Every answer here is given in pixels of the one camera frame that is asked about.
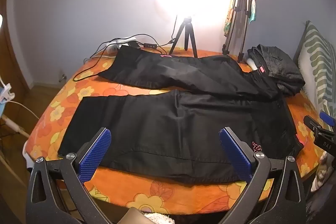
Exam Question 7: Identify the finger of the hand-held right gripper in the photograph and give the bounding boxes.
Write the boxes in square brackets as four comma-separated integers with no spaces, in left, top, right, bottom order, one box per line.
[304,115,336,159]
[319,111,336,133]

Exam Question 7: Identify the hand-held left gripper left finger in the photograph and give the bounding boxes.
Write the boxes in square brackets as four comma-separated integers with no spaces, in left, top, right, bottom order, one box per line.
[26,127,124,224]

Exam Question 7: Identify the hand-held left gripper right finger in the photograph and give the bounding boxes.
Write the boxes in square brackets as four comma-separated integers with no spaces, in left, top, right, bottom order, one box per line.
[219,127,307,224]

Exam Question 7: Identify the black pants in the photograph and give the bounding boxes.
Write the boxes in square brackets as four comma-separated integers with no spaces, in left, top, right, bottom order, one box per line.
[57,45,305,184]

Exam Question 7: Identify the green striped pillow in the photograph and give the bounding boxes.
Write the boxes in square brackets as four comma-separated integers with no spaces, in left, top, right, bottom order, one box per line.
[293,21,336,119]

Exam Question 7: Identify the orange floral bedspread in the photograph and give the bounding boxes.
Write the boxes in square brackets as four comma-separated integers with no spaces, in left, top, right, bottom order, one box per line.
[22,46,328,216]

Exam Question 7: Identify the dark grey folded clothes pile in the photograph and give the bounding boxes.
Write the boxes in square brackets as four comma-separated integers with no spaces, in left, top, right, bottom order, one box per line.
[247,44,306,96]

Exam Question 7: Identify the wooden stick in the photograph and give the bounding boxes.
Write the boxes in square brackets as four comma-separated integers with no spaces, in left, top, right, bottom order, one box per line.
[2,114,30,138]

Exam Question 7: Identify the cream fuzzy cloth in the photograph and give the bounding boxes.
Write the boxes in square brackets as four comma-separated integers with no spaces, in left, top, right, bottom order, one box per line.
[144,212,175,224]

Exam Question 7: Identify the white bottle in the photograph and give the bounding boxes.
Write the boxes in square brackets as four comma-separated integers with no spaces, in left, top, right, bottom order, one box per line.
[246,56,259,70]

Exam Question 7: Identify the white power strip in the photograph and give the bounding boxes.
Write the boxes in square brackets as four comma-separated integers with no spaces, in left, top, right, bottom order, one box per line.
[106,36,137,53]

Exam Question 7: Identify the wooden door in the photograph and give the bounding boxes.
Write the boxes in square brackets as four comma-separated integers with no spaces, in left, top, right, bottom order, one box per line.
[0,0,34,111]

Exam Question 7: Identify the floral hanging cloth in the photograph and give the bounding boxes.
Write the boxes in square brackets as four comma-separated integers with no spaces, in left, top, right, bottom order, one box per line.
[223,0,237,38]

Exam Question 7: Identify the white cable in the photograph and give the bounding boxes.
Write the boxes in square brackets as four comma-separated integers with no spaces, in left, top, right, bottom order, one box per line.
[10,100,40,120]

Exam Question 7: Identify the black cable with switch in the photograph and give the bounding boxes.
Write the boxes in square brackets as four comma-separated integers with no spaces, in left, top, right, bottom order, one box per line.
[74,34,174,82]

